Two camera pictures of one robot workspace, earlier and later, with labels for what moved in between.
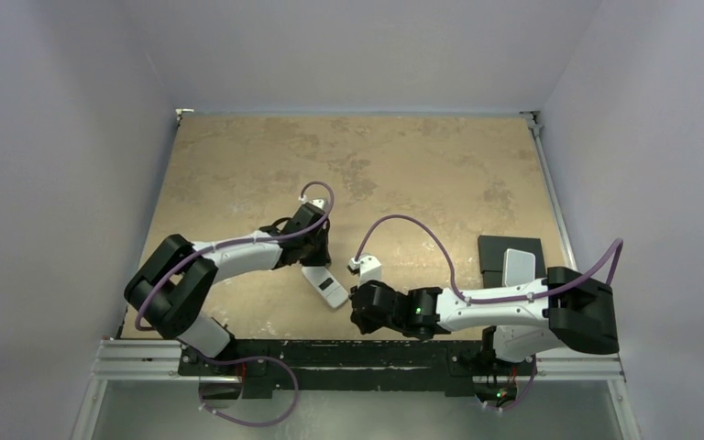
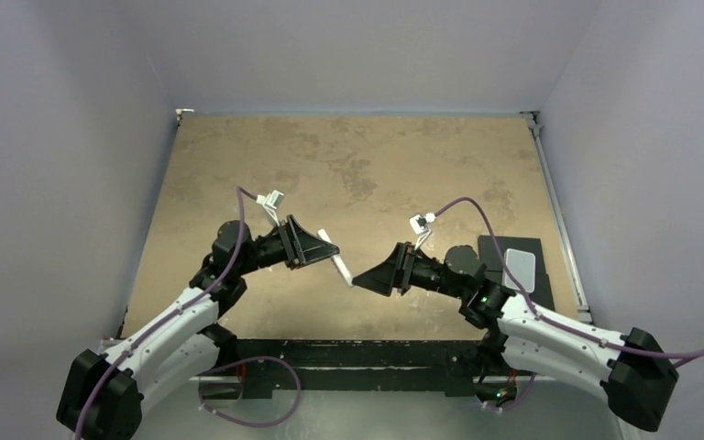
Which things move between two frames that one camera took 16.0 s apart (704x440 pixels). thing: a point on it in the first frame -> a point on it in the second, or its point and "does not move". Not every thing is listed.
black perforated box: (491, 256) does not move
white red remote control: (333, 291) -> (338, 261)
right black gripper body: (363, 302) -> (402, 268)
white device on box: (519, 268) does not move
